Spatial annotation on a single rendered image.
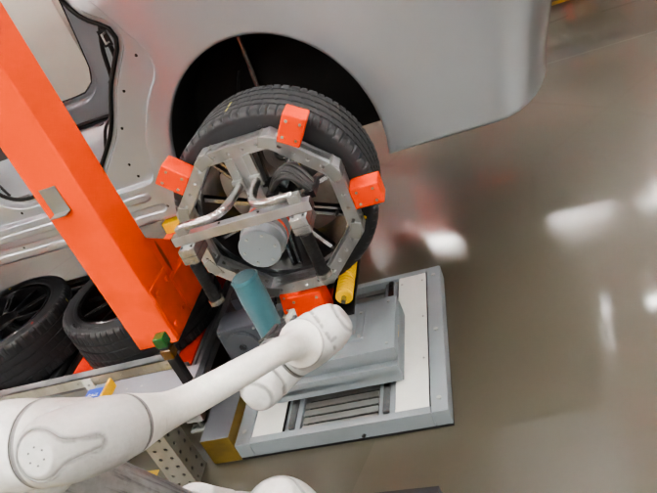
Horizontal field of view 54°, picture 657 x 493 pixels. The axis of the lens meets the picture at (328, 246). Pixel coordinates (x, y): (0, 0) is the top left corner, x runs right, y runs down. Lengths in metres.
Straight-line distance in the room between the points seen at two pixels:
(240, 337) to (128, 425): 1.44
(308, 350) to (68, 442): 0.55
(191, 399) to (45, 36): 6.08
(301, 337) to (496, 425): 1.07
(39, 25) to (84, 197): 5.05
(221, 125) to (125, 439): 1.14
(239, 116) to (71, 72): 5.21
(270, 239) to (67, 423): 0.99
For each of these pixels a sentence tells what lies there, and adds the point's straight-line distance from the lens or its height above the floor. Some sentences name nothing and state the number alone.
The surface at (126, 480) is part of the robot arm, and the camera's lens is 1.28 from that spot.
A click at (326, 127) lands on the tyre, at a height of 1.05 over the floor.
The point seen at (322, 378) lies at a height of 0.15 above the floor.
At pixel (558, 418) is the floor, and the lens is 2.23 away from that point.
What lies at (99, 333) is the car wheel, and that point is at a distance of 2.70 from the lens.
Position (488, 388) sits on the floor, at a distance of 2.36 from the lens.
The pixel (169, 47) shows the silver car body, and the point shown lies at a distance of 2.35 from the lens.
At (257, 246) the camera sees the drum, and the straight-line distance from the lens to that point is 1.84.
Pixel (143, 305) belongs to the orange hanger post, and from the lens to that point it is 2.24.
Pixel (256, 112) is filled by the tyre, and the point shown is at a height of 1.16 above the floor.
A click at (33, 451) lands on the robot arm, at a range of 0.98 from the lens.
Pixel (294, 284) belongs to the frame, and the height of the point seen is 0.61.
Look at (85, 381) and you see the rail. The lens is 2.72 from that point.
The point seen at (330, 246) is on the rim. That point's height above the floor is 0.66.
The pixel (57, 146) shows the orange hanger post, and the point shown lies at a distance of 2.04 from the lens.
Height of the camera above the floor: 1.68
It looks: 29 degrees down
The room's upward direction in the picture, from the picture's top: 24 degrees counter-clockwise
